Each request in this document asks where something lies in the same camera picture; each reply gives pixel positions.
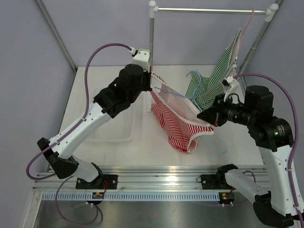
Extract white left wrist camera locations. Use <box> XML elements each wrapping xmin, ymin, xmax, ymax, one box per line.
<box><xmin>129</xmin><ymin>47</ymin><xmax>151</xmax><ymax>72</ymax></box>

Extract red striped tank top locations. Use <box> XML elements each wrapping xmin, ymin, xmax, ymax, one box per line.
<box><xmin>150</xmin><ymin>73</ymin><xmax>214</xmax><ymax>154</ymax></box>

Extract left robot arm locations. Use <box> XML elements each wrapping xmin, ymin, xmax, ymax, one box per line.
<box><xmin>37</xmin><ymin>63</ymin><xmax>151</xmax><ymax>189</ymax></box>

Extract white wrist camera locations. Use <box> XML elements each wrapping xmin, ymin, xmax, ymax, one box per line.
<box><xmin>221</xmin><ymin>76</ymin><xmax>240</xmax><ymax>101</ymax></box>
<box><xmin>129</xmin><ymin>47</ymin><xmax>151</xmax><ymax>72</ymax></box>

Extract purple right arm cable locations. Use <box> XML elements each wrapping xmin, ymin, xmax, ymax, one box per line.
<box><xmin>234</xmin><ymin>73</ymin><xmax>304</xmax><ymax>228</ymax></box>

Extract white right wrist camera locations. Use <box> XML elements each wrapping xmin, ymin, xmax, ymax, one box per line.
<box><xmin>221</xmin><ymin>76</ymin><xmax>240</xmax><ymax>101</ymax></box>

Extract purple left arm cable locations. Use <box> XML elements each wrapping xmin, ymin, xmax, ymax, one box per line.
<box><xmin>25</xmin><ymin>43</ymin><xmax>133</xmax><ymax>226</ymax></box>

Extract green striped tank top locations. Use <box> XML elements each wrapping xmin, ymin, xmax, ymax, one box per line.
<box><xmin>186</xmin><ymin>28</ymin><xmax>242</xmax><ymax>110</ymax></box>

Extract metal clothes rack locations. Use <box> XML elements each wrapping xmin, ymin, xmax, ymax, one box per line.
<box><xmin>144</xmin><ymin>0</ymin><xmax>279</xmax><ymax>113</ymax></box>

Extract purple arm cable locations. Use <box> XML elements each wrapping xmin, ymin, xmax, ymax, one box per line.
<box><xmin>234</xmin><ymin>73</ymin><xmax>304</xmax><ymax>228</ymax></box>
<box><xmin>25</xmin><ymin>43</ymin><xmax>133</xmax><ymax>226</ymax></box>

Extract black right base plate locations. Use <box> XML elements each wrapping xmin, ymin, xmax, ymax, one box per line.
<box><xmin>197</xmin><ymin>174</ymin><xmax>232</xmax><ymax>190</ymax></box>

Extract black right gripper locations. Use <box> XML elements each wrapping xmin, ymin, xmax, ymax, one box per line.
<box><xmin>198</xmin><ymin>94</ymin><xmax>257</xmax><ymax>127</ymax></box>

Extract clear plastic basket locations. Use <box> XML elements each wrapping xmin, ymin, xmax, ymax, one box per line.
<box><xmin>89</xmin><ymin>85</ymin><xmax>137</xmax><ymax>143</ymax></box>

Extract aluminium mounting rail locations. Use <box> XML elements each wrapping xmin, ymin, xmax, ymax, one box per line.
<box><xmin>32</xmin><ymin>154</ymin><xmax>291</xmax><ymax>192</ymax></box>

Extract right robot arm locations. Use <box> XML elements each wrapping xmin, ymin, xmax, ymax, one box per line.
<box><xmin>197</xmin><ymin>85</ymin><xmax>304</xmax><ymax>228</ymax></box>

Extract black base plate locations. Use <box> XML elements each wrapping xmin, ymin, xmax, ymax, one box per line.
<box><xmin>76</xmin><ymin>174</ymin><xmax>118</xmax><ymax>190</ymax></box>
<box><xmin>197</xmin><ymin>174</ymin><xmax>232</xmax><ymax>190</ymax></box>

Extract blue wire hanger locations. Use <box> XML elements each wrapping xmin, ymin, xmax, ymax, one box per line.
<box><xmin>151</xmin><ymin>71</ymin><xmax>223</xmax><ymax>154</ymax></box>

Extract pink wire hanger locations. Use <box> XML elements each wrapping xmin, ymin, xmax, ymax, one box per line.
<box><xmin>237</xmin><ymin>8</ymin><xmax>255</xmax><ymax>57</ymax></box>

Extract white slotted cable duct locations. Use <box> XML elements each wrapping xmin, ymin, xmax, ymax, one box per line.
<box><xmin>42</xmin><ymin>191</ymin><xmax>219</xmax><ymax>201</ymax></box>

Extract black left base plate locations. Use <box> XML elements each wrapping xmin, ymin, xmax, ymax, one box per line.
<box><xmin>76</xmin><ymin>174</ymin><xmax>118</xmax><ymax>190</ymax></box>

